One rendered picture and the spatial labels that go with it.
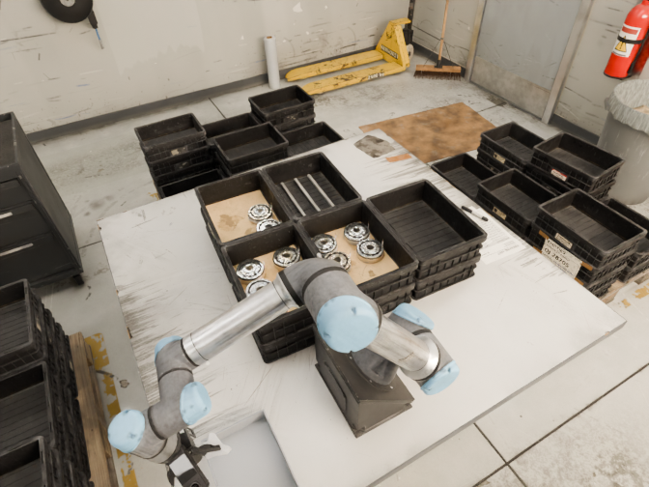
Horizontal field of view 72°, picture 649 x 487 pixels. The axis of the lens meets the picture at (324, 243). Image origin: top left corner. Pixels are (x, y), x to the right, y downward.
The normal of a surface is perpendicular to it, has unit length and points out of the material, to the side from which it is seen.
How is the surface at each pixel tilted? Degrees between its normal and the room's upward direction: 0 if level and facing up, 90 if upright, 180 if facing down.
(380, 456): 0
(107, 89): 90
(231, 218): 0
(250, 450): 0
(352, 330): 79
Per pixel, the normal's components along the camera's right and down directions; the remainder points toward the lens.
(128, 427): -0.26, -0.58
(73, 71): 0.48, 0.60
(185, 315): -0.03, -0.72
